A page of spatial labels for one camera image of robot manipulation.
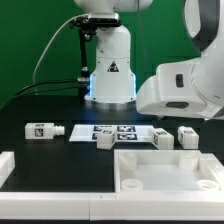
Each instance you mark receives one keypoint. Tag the white square table top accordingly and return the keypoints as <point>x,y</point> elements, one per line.
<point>167,170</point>

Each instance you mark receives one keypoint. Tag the black camera stand pole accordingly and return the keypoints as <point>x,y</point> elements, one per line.
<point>84,65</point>

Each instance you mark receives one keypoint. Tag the white side fence block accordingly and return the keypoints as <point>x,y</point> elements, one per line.
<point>7,165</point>

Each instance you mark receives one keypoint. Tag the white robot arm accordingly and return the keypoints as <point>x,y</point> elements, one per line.
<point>112,84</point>

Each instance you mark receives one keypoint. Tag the white front fence bar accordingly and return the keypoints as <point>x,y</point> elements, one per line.
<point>152,205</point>

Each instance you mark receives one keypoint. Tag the white base tag plate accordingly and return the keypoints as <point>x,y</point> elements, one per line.
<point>123,133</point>

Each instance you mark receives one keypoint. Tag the black camera on stand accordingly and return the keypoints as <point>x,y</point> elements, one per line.
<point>92,21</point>

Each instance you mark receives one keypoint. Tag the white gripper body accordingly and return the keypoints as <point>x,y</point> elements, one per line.
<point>173,92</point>

